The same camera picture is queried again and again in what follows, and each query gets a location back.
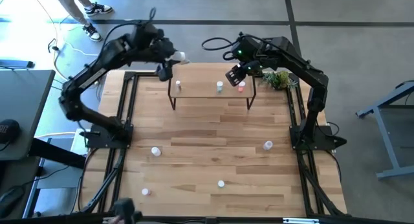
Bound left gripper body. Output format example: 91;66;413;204
155;38;178;66

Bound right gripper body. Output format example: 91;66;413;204
241;59;265;78

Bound white labelled medicine bottle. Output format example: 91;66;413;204
169;50;191;66

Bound wooden shelf black legs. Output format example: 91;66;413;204
167;62;257;111

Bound potted green plant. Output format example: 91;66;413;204
261;70;299;91

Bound black white sneaker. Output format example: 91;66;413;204
82;22;103;43
83;2;114;17

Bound dark grey desk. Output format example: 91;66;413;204
0;69;56;162

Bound black round speaker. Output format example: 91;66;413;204
0;118;21;144

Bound black computer mouse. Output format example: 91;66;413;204
0;186;26;211

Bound black aluminium rig frame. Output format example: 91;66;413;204
0;70;414;224

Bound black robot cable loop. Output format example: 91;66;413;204
201;36;242;62

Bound blue-grey desk frame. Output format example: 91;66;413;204
355;80;414;181

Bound silver metal bracket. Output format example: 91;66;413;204
283;217;320;224

